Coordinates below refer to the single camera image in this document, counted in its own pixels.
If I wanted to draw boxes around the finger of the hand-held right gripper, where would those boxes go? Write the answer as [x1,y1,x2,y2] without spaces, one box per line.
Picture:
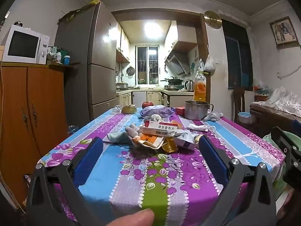
[271,126,301,163]

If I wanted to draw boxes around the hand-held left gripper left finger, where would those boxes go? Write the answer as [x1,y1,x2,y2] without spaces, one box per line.
[25,137,104,226]

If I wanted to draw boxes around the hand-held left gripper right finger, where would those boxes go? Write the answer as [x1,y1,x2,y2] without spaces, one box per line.
[199,135,277,226]

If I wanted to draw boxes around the white cloth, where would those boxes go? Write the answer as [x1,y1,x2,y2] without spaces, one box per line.
[187,123,216,132]

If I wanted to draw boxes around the gold cigarette box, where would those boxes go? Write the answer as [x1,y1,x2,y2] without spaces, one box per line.
[162,138,179,153]

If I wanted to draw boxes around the person's left hand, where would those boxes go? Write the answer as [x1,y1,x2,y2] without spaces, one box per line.
[107,208,155,226]

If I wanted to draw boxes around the dark side table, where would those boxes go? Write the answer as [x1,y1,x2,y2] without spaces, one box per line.
[250,101,301,142]

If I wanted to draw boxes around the white sock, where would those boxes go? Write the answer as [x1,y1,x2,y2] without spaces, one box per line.
[107,125,141,144]

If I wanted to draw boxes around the white glove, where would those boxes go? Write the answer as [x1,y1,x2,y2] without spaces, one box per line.
[203,111,224,122]

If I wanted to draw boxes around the pile of clear plastic bags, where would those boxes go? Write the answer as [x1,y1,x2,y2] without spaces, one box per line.
[253,86,301,117]

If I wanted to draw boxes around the metal pot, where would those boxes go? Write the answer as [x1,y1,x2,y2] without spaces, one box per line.
[184,100,214,120]

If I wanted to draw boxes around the blue basin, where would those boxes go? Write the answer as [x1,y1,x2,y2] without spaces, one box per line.
[238,112,252,124]

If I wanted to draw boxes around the white medicine box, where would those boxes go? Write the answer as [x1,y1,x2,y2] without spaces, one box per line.
[139,120,184,138]

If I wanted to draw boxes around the wooden chair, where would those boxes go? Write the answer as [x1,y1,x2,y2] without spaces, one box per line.
[233,87,246,123]

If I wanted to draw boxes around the orange paper cup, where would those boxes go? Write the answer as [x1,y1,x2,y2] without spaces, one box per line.
[132,133,165,149]

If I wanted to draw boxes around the yellow fruit in clear wrap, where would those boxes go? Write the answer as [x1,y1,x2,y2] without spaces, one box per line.
[114,105,138,114]

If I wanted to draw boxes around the floral purple tablecloth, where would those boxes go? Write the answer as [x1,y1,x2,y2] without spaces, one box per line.
[38,107,286,226]

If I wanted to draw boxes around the orange juice bottle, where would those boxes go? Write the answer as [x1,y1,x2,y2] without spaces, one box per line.
[193,68,207,102]

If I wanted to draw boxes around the purple plastic bag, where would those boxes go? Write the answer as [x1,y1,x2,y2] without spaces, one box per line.
[140,105,176,118]

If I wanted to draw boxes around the wooden cabinet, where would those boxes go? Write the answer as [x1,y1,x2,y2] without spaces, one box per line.
[0,62,80,208]

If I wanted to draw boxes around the kitchen counter cabinets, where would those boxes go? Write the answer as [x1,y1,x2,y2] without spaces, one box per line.
[116,88,194,109]

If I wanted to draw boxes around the black wok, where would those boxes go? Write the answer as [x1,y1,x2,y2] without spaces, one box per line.
[160,76,184,84]

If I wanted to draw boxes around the hanging white plastic bag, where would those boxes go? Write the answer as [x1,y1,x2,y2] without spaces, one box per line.
[204,54,216,71]

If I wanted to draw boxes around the grey refrigerator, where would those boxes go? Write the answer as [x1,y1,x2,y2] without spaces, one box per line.
[55,1,118,123]

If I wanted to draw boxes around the steel range hood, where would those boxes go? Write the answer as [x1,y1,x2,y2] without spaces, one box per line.
[165,52,189,76]

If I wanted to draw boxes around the kitchen window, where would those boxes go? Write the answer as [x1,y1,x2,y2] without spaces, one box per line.
[135,45,160,85]

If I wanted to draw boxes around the framed elephant picture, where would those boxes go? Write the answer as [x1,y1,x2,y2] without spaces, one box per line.
[269,16,299,47]

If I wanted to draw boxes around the white microwave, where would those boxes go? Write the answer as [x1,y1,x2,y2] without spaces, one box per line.
[2,24,50,65]

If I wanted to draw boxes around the thin black cable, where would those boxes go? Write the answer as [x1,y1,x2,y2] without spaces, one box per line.
[103,140,139,149]

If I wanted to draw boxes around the white wall cable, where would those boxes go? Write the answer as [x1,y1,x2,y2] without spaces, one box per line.
[277,65,301,79]

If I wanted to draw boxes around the gold wall clock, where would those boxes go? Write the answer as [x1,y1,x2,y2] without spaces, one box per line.
[204,11,222,29]

